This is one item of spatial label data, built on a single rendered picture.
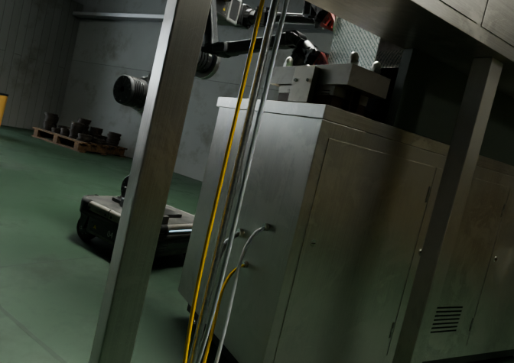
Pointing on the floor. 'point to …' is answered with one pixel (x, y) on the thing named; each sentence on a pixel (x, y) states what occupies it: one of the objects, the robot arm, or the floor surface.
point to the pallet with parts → (79, 136)
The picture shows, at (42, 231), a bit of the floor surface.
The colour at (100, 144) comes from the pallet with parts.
